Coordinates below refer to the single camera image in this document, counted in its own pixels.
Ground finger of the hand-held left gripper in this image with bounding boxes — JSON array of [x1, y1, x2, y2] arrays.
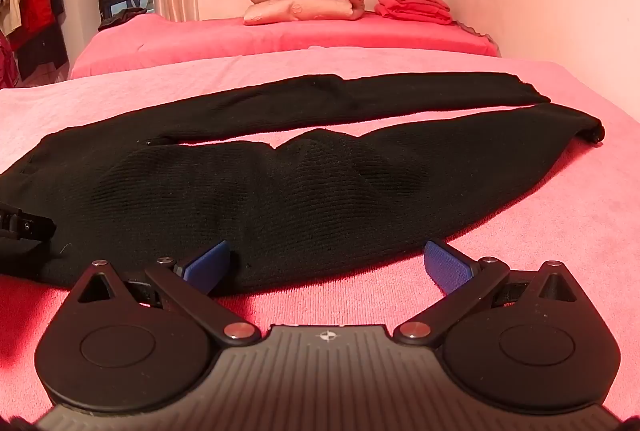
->
[[0, 201, 57, 243]]

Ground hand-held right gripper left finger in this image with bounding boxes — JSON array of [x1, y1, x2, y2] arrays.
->
[[70, 240, 262, 346]]

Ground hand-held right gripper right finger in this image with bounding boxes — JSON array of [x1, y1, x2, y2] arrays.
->
[[393, 239, 581, 345]]

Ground black pants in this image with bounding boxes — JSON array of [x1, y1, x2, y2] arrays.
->
[[0, 72, 606, 296]]

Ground pink fleece blanket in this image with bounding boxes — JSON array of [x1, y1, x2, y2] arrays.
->
[[0, 47, 640, 427]]

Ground dark red hanging garment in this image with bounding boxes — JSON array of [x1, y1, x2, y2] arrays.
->
[[0, 31, 22, 90]]

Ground red hanging jacket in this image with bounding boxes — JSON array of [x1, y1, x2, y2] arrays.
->
[[10, 0, 55, 52]]

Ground dark cloth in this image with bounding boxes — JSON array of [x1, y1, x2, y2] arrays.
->
[[98, 7, 149, 32]]

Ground red bed sheet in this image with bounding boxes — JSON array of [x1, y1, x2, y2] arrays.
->
[[70, 12, 502, 80]]

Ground folded red blanket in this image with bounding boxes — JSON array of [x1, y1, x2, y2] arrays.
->
[[374, 0, 455, 26]]

